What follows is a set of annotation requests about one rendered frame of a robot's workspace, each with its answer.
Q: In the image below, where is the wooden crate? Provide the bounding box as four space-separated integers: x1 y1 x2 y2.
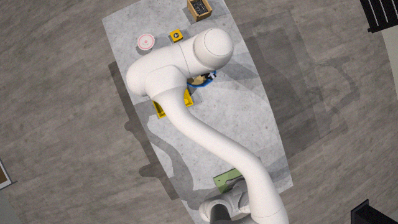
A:
187 0 212 22

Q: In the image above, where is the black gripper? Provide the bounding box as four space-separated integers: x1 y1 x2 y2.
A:
200 72 216 80

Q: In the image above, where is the yellow square tray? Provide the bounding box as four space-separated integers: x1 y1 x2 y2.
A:
152 89 193 118

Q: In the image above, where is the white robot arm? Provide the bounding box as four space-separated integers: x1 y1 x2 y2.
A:
126 27 289 224

